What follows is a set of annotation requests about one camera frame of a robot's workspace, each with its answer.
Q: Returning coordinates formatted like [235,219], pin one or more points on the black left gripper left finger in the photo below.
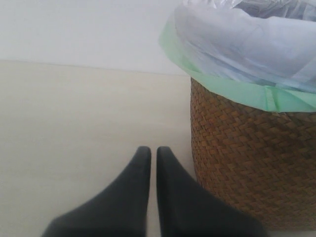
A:
[120,210]

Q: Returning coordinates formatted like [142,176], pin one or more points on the white plastic bin liner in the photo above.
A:
[259,53]

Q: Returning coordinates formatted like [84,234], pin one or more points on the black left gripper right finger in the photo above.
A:
[186,209]

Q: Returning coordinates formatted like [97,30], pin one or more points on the woven brown wicker basket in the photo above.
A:
[261,163]

